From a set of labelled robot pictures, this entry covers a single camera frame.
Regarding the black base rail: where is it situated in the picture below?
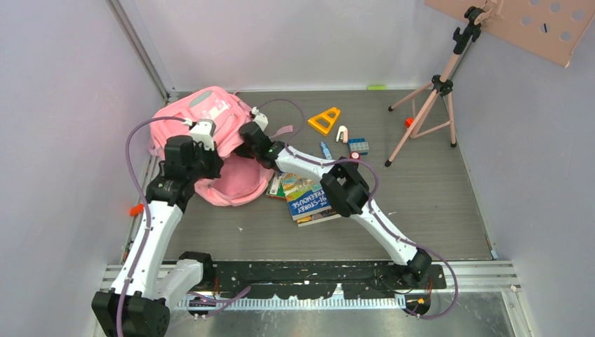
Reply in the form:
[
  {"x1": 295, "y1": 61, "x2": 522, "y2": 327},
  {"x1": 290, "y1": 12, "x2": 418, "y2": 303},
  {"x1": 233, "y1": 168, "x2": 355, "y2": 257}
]
[{"x1": 186, "y1": 261, "x2": 447, "y2": 315}]

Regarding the yellow triangle ruler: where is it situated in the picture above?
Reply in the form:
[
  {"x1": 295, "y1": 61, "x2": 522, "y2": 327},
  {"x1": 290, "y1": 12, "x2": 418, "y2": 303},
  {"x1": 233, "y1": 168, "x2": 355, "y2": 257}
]
[{"x1": 307, "y1": 107, "x2": 341, "y2": 136}]

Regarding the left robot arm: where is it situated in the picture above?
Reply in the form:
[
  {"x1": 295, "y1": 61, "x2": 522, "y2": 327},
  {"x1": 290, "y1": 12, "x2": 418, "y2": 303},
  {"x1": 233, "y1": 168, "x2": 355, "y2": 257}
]
[{"x1": 91, "y1": 136, "x2": 223, "y2": 336}]

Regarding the white pink stapler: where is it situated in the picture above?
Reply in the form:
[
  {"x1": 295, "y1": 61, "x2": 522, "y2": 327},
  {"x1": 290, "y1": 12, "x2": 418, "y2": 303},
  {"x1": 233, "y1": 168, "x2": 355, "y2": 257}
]
[{"x1": 335, "y1": 126, "x2": 349, "y2": 144}]

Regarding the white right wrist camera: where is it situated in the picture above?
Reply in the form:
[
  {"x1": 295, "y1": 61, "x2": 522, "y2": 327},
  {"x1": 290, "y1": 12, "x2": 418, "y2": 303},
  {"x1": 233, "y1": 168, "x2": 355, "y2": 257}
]
[{"x1": 250, "y1": 107, "x2": 269, "y2": 131}]

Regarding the blue toy brick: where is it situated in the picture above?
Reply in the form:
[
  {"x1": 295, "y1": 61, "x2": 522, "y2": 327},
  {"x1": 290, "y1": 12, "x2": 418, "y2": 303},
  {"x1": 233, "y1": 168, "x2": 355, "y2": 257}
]
[{"x1": 347, "y1": 138, "x2": 369, "y2": 155}]

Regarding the pink tripod music stand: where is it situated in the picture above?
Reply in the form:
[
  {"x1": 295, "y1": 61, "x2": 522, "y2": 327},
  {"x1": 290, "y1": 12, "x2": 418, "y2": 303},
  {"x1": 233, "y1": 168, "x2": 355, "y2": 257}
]
[{"x1": 385, "y1": 0, "x2": 594, "y2": 167}]

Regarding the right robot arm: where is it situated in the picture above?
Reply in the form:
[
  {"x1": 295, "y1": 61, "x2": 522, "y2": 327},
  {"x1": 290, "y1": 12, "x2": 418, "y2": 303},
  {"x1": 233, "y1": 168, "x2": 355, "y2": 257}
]
[{"x1": 239, "y1": 122, "x2": 432, "y2": 288}]

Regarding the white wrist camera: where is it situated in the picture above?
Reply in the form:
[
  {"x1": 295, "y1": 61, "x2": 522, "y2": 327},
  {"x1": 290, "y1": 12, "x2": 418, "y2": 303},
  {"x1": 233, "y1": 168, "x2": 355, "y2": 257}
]
[
  {"x1": 183, "y1": 118, "x2": 216, "y2": 151},
  {"x1": 250, "y1": 107, "x2": 269, "y2": 131}
]

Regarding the orange clip on frame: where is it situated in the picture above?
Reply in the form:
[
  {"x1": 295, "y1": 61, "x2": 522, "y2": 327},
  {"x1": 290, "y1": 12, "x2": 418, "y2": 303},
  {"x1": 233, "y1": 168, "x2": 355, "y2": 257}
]
[{"x1": 129, "y1": 204, "x2": 145, "y2": 217}]

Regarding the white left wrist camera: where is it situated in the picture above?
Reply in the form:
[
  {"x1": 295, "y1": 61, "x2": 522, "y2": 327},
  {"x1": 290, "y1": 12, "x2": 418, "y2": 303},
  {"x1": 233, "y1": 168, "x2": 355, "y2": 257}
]
[{"x1": 183, "y1": 118, "x2": 216, "y2": 151}]

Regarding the pink student backpack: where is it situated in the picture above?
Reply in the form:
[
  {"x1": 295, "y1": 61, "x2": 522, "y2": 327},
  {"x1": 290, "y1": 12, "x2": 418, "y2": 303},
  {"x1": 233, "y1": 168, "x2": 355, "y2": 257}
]
[{"x1": 149, "y1": 86, "x2": 274, "y2": 206}]

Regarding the green cover book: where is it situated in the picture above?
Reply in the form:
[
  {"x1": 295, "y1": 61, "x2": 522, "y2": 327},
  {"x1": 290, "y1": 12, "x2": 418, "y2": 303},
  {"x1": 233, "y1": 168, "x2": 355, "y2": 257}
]
[{"x1": 265, "y1": 173, "x2": 286, "y2": 201}]

